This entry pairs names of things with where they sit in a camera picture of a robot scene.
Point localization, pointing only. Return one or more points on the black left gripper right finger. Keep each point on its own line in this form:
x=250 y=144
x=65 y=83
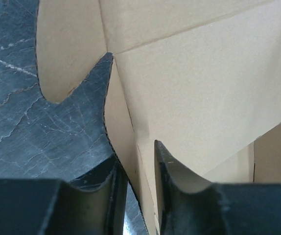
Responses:
x=191 y=205

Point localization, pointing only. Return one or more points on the brown cardboard box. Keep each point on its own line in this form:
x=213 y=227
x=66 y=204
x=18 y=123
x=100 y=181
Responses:
x=201 y=76

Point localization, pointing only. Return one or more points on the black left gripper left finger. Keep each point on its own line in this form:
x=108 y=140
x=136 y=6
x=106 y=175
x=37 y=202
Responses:
x=92 y=204

